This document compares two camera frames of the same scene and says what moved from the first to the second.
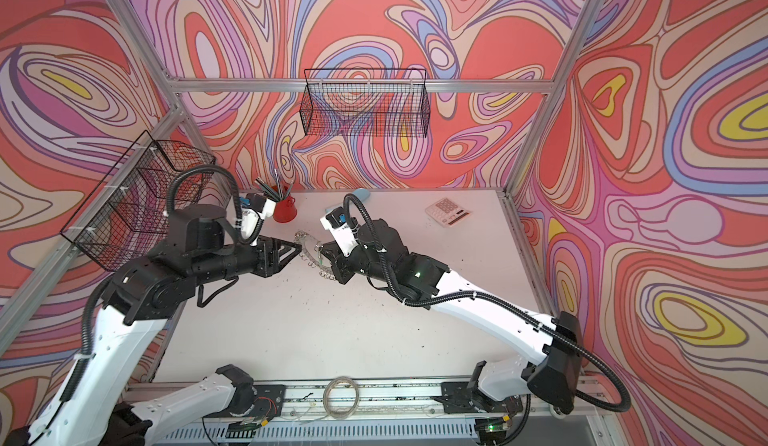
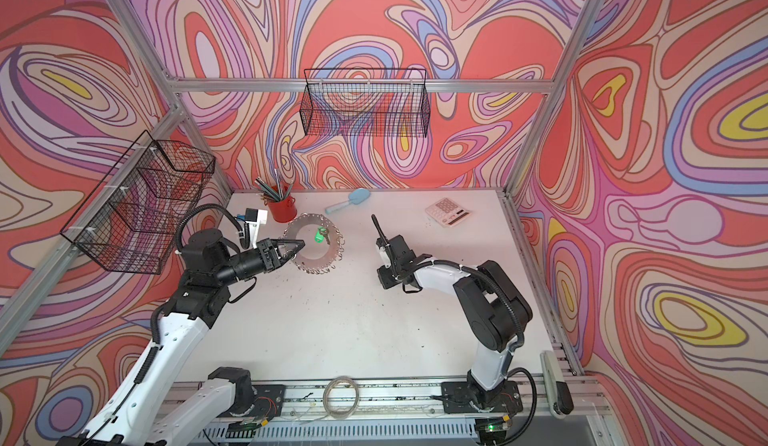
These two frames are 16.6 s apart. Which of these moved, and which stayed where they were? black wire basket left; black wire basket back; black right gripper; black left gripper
Moved: black right gripper
Stayed: black left gripper; black wire basket back; black wire basket left
